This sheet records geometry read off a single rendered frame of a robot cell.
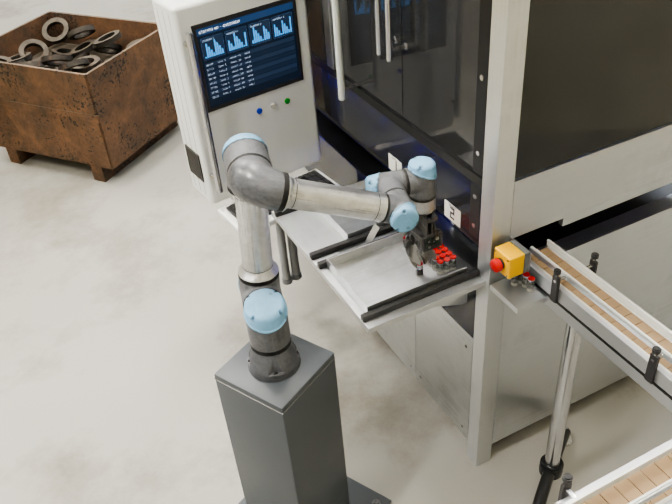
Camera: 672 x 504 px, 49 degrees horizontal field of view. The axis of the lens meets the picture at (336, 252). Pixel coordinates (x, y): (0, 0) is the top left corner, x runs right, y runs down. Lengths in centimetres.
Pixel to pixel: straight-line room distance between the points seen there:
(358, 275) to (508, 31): 86
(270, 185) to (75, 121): 300
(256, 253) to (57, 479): 146
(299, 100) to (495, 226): 105
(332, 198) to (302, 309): 174
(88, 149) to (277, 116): 210
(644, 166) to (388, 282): 86
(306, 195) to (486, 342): 89
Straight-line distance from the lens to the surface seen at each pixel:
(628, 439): 307
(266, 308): 199
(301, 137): 291
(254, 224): 196
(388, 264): 231
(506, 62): 189
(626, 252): 263
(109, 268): 404
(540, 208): 221
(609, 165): 233
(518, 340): 252
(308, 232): 247
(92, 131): 461
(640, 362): 203
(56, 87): 463
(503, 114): 195
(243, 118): 275
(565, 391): 245
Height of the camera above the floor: 231
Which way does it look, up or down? 37 degrees down
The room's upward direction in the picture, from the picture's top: 5 degrees counter-clockwise
